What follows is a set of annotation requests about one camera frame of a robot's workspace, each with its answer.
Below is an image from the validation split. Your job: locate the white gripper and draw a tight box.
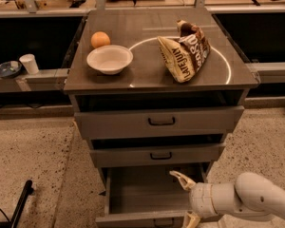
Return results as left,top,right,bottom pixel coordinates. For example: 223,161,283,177
169,170,218,228

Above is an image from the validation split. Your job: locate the grey bottom drawer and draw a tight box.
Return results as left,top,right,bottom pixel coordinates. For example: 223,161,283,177
96,163,206,228

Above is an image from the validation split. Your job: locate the grey drawer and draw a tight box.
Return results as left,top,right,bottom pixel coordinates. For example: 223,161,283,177
96,163,206,228
75,91,244,140
90,134,225,167

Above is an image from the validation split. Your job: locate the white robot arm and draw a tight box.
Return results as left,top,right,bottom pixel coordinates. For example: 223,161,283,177
169,171,285,228

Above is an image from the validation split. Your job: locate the grey middle drawer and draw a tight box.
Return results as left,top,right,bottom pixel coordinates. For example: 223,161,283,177
90,134,225,167

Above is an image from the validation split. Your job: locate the grey top drawer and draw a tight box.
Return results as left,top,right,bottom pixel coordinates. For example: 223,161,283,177
75,91,244,140

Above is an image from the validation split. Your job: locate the grey drawer cabinet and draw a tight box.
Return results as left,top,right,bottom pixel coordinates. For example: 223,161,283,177
64,9,257,181

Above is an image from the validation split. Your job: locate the brown chip bag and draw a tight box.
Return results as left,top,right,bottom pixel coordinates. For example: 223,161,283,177
157,20,211,83

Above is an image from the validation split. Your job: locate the black bar on floor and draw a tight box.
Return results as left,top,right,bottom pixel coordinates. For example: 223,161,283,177
0,180,34,228

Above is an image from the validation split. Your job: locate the white bowl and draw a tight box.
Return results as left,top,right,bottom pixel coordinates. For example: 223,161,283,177
86,45,133,75

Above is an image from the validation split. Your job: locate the orange fruit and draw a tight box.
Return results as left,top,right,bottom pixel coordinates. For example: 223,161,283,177
91,31,110,48

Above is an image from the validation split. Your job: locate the white paper cup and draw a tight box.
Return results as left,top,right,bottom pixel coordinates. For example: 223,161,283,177
19,54,39,74

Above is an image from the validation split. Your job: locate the dark plate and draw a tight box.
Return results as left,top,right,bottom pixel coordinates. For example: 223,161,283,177
0,61,22,79

